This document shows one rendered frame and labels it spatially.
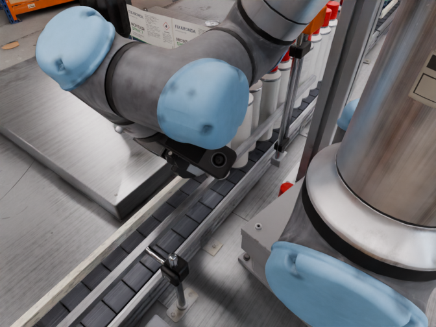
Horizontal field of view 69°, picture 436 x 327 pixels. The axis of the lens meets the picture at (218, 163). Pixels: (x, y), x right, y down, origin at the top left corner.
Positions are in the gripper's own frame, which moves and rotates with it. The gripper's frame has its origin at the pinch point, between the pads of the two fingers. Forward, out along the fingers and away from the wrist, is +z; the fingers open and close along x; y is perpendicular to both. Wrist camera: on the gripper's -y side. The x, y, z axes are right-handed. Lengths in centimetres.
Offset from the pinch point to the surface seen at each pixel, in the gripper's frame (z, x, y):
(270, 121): 5.5, -15.0, -3.8
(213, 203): 3.3, 5.3, -3.0
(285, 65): 2.1, -25.6, -1.7
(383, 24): 56, -86, -4
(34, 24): 144, -63, 333
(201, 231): 0.4, 10.7, -5.0
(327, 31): 12.9, -43.9, -1.8
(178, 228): -0.8, 12.4, -1.4
